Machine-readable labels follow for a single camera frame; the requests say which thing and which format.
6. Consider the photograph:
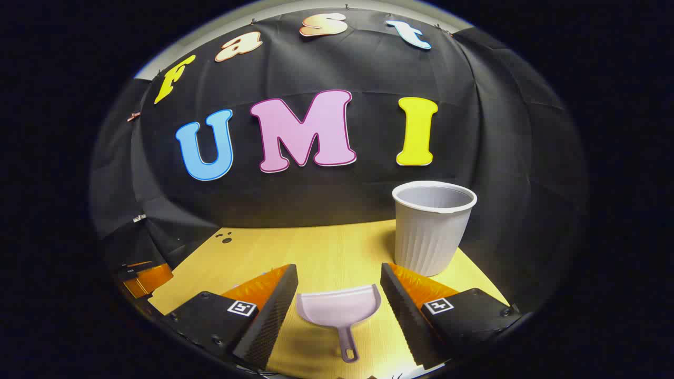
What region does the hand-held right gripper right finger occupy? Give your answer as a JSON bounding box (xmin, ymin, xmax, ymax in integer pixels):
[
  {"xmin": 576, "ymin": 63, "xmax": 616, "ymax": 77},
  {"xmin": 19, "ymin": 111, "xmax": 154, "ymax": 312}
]
[{"xmin": 380, "ymin": 263, "xmax": 523, "ymax": 370}]

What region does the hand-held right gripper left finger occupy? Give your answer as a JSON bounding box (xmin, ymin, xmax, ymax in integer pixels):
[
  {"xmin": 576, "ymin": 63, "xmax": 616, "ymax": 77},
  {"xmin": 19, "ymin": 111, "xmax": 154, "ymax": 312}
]
[{"xmin": 161, "ymin": 263, "xmax": 299, "ymax": 371}]

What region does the pale lilac plastic dustpan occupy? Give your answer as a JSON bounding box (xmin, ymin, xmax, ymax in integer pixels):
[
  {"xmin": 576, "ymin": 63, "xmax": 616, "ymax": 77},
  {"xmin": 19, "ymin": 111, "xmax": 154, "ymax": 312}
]
[{"xmin": 296, "ymin": 284, "xmax": 382, "ymax": 364}]

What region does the white ribbed garbage bin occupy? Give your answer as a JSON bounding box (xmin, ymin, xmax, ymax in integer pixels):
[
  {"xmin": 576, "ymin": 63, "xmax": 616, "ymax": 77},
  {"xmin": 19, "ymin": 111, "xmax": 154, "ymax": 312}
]
[{"xmin": 392, "ymin": 181, "xmax": 478, "ymax": 277}]

